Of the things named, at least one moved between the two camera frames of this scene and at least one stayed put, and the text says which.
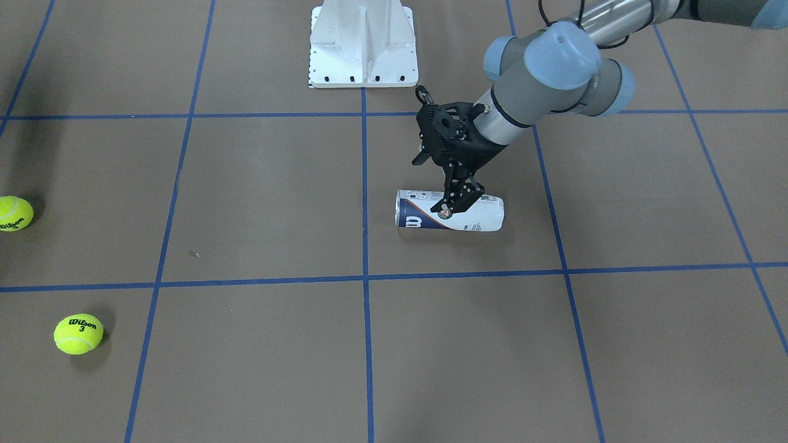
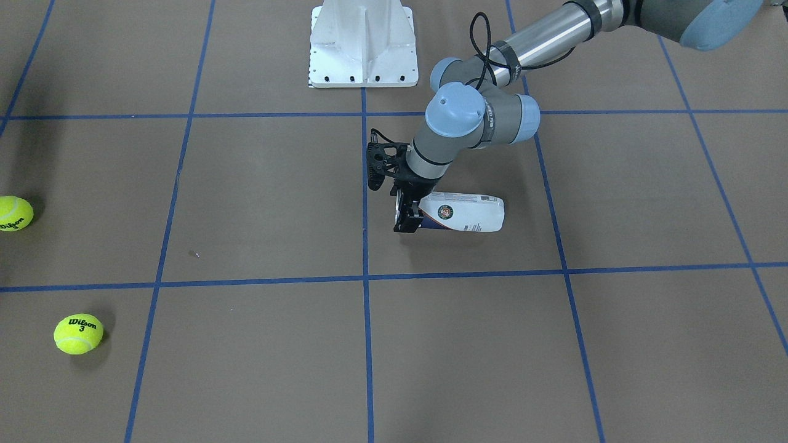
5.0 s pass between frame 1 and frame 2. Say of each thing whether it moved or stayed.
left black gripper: moved
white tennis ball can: stayed
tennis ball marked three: stayed
